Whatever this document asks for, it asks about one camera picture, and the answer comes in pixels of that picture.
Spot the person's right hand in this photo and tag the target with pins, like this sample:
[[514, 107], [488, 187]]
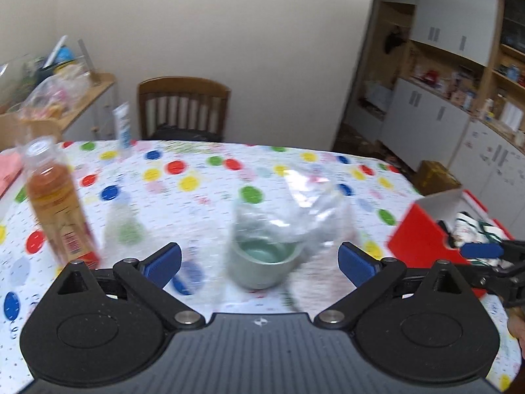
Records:
[[516, 326]]

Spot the green ceramic cup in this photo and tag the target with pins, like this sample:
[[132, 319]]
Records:
[[258, 263]]

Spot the white wooden cabinet unit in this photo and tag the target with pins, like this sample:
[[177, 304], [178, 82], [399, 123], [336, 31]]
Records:
[[443, 81]]

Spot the red white storage box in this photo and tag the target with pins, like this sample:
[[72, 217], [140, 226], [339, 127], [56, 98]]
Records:
[[419, 241]]

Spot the clear plastic bag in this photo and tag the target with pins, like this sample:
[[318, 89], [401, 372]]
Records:
[[314, 213]]

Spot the brown cardboard box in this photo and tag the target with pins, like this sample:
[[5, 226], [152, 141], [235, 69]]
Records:
[[433, 177]]

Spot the bubble wrap sheet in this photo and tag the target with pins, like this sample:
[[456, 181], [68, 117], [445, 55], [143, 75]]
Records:
[[124, 235]]

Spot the Christmas print fabric bag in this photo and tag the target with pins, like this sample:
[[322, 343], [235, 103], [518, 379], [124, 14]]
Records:
[[467, 229]]

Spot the wooden side shelf clutter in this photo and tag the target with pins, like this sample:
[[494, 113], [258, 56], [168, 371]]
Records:
[[60, 95]]

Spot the orange drink bottle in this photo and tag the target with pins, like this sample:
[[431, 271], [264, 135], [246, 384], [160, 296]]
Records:
[[56, 204]]

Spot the wooden chair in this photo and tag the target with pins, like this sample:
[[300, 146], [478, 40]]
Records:
[[192, 109]]

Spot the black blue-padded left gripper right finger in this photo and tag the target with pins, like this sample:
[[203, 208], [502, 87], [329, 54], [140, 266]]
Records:
[[373, 280]]

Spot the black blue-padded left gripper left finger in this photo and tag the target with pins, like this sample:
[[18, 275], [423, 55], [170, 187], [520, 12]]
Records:
[[144, 282]]

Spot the white blue tube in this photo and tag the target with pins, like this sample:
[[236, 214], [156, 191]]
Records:
[[123, 130]]

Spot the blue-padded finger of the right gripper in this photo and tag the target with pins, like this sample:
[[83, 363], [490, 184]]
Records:
[[482, 250]]

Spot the balloon print tablecloth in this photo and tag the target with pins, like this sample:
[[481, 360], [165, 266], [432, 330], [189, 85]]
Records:
[[185, 192]]

